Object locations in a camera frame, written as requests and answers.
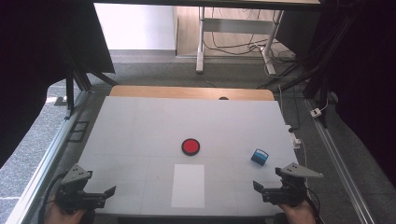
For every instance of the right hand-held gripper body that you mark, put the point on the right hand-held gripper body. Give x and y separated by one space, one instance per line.
292 189

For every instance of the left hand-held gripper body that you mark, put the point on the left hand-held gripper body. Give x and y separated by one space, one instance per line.
73 193

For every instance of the small blue box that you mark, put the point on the small blue box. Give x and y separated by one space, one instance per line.
260 156

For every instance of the round red dish black rim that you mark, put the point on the round red dish black rim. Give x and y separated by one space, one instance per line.
190 146

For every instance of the person's right hand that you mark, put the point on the person's right hand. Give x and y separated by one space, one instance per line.
297 214

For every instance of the person's left hand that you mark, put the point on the person's left hand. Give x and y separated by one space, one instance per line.
60 216

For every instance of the white paper sheet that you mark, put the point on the white paper sheet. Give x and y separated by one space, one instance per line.
188 186

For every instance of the white table cover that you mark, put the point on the white table cover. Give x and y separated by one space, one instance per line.
149 130

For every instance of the small white adapter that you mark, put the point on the small white adapter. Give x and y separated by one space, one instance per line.
316 112

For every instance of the black metal stand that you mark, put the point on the black metal stand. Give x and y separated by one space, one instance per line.
70 90
320 74

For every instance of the wooden table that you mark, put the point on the wooden table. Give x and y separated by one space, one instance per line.
186 92

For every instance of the black curtain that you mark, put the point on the black curtain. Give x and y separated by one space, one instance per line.
364 77
37 62

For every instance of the white panel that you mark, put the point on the white panel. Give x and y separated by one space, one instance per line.
137 26

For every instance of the aluminium rail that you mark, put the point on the aluminium rail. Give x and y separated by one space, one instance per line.
46 155
339 161

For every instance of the white metal desk frame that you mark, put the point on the white metal desk frame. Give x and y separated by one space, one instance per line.
236 26

